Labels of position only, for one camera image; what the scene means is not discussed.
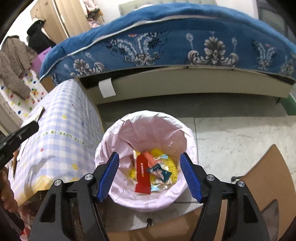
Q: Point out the purple plastic storage basket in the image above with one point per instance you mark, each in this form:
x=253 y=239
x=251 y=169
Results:
x=38 y=61

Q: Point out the pink lined trash bin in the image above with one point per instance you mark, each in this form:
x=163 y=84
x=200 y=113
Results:
x=149 y=145

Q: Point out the wooden wardrobe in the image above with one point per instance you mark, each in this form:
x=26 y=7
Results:
x=64 y=19

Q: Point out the dark teal snack wrapper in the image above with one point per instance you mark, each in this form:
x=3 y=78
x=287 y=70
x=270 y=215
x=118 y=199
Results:
x=159 y=173

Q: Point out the blue floral bed blanket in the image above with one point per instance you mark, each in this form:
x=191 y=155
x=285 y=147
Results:
x=173 y=34

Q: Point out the black hanging coat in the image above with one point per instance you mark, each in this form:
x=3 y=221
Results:
x=37 y=39

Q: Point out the brown quilted jacket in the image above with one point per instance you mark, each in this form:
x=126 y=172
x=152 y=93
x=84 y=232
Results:
x=16 y=59

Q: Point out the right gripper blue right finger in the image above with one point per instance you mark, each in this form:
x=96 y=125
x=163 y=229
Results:
x=244 y=220

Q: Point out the red paper envelope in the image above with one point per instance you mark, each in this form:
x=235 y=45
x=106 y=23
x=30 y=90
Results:
x=142 y=162

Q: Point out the white label on bed frame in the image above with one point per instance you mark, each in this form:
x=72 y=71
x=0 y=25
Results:
x=106 y=88

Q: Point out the plaid pyjama legs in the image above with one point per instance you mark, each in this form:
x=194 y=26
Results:
x=28 y=211

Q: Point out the person left hand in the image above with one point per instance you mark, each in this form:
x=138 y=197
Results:
x=7 y=195

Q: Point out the yellow foam fruit net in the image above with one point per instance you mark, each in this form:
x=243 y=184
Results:
x=155 y=152

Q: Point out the checkered tablecloth table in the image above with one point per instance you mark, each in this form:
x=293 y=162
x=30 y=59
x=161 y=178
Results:
x=70 y=129

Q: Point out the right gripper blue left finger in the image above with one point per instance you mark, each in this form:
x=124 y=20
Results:
x=54 y=220

